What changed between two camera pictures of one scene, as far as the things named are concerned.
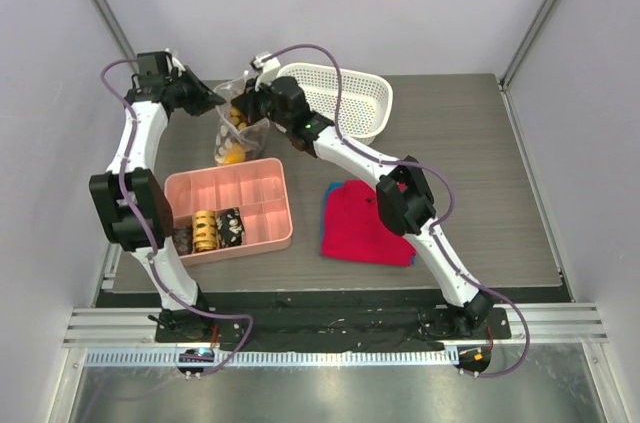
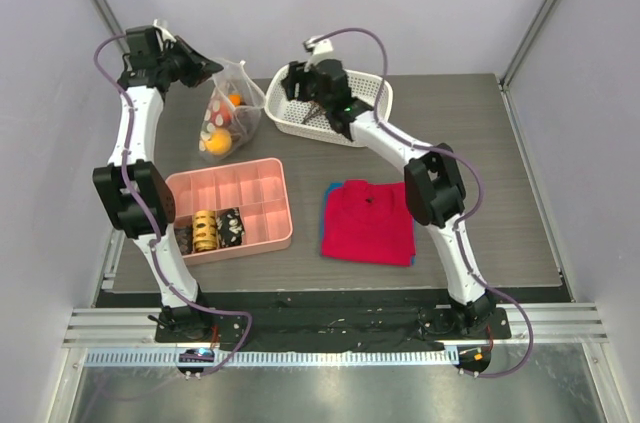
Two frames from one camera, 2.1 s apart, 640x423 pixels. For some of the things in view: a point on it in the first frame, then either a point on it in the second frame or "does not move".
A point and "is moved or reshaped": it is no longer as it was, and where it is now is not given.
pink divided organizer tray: (258, 189) does not move
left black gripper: (205, 96) → (200, 67)
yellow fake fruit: (234, 153) → (220, 142)
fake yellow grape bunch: (234, 116) → (314, 109)
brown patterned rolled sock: (183, 239) does not move
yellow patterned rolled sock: (204, 231) does not move
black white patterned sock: (230, 228) does not move
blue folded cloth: (323, 217) does not move
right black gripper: (248, 104) → (295, 84)
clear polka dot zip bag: (236, 137) is moved or reshaped
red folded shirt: (354, 228) does not move
